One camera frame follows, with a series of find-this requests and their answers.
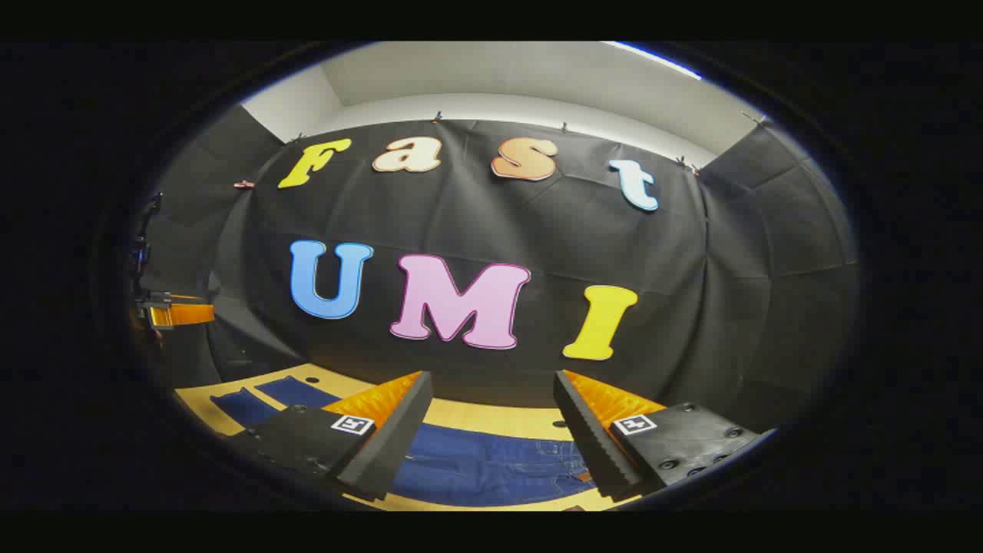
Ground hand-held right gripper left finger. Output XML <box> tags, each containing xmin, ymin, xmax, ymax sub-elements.
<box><xmin>230</xmin><ymin>371</ymin><xmax>434</xmax><ymax>502</ymax></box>

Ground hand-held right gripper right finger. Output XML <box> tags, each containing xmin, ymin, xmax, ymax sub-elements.
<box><xmin>552</xmin><ymin>369</ymin><xmax>777</xmax><ymax>501</ymax></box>

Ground blue denim jeans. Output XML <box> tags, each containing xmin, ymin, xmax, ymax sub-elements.
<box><xmin>210</xmin><ymin>376</ymin><xmax>597</xmax><ymax>508</ymax></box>

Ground black backdrop cloth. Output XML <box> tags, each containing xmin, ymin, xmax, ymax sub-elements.
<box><xmin>132</xmin><ymin>104</ymin><xmax>862</xmax><ymax>435</ymax></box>

